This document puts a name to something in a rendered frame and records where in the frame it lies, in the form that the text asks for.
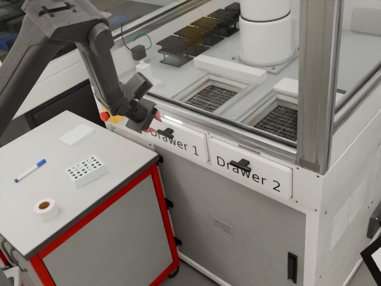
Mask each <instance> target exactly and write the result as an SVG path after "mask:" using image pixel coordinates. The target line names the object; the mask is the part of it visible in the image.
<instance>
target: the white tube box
mask: <svg viewBox="0 0 381 286"><path fill-rule="evenodd" d="M89 159H91V161H92V163H91V164H89V163H88V160H89ZM80 164H81V165H82V166H83V168H82V169H80V168H79V165H80ZM89 166H91V168H92V170H91V171H89V170H88V167H89ZM74 167H77V168H78V171H75V170H74ZM105 173H107V169H106V167H105V164H104V163H103V162H102V161H101V160H100V159H99V158H98V157H96V156H95V155H93V156H91V157H89V158H87V159H85V160H83V161H82V162H80V163H77V164H76V165H74V166H72V167H70V168H68V169H66V170H65V174H66V176H67V178H68V180H69V181H71V182H72V184H73V185H74V186H75V187H76V188H77V189H78V188H80V187H82V186H84V185H85V184H87V183H89V182H91V181H92V180H94V179H96V178H98V177H100V176H101V175H103V174H105Z"/></svg>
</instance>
